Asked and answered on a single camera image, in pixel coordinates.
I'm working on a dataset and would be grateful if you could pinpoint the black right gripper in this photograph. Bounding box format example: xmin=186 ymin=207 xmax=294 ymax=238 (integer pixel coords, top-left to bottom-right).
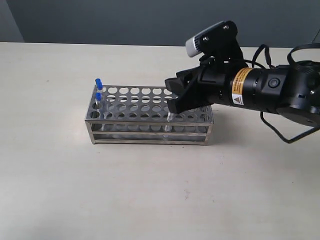
xmin=164 ymin=21 xmax=248 ymax=114

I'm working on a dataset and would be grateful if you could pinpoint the blue capped tube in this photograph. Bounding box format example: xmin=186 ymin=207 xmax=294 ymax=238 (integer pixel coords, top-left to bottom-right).
xmin=95 ymin=92 xmax=107 ymax=119
xmin=95 ymin=78 xmax=104 ymax=102
xmin=164 ymin=111 xmax=175 ymax=132

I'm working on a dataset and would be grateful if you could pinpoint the stainless steel test tube rack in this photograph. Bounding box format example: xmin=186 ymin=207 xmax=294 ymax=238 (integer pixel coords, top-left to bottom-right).
xmin=85 ymin=85 xmax=214 ymax=145

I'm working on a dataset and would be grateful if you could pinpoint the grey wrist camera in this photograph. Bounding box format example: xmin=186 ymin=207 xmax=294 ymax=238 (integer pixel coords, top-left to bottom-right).
xmin=185 ymin=21 xmax=225 ymax=58

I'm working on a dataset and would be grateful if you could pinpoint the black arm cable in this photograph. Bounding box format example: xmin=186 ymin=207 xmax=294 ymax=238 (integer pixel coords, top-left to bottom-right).
xmin=249 ymin=42 xmax=320 ymax=145

